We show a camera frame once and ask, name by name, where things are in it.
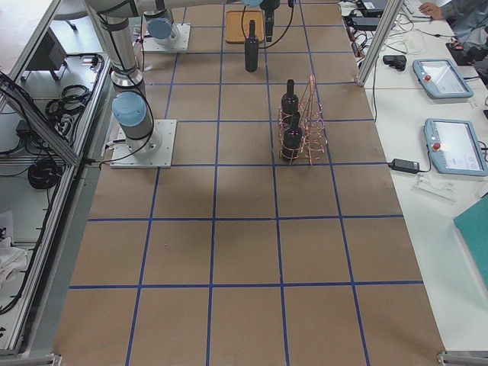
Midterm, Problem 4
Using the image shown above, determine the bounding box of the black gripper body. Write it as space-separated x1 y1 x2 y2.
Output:
261 0 280 23

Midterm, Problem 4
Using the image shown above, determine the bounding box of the blue teach pendant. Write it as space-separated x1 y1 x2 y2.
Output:
413 59 474 99
424 118 487 177

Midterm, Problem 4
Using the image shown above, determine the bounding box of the white cloth bundle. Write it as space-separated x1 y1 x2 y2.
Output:
0 211 30 291

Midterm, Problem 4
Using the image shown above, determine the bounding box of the wooden serving tray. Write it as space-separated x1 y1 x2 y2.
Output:
225 10 265 44

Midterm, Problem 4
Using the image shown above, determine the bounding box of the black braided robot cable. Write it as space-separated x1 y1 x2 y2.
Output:
239 0 297 50

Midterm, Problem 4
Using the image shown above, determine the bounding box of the copper wire bottle basket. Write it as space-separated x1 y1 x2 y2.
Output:
278 74 327 165

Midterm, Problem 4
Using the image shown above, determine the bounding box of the blue teach pendant far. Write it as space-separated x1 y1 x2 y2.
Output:
413 59 474 99

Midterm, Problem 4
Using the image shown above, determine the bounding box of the teal board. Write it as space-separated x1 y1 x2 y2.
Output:
454 197 487 271

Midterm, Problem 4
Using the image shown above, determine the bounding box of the dark wine bottle in basket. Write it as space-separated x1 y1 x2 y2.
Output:
281 79 299 125

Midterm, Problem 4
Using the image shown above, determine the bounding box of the blue teach pendant near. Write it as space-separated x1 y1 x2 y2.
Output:
424 118 487 177

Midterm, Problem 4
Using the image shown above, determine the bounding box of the black power adapter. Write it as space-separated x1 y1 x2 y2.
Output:
388 159 420 174

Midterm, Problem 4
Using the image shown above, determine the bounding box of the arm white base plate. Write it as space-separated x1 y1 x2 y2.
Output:
143 23 191 53
109 120 177 169

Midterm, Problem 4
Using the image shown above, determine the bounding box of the aluminium frame post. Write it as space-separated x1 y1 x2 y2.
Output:
356 0 403 87

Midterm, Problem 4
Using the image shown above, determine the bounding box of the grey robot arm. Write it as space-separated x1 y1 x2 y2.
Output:
143 9 180 47
86 1 222 152

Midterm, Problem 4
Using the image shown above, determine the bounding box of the dark wine bottle carried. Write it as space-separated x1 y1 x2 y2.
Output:
244 20 259 72

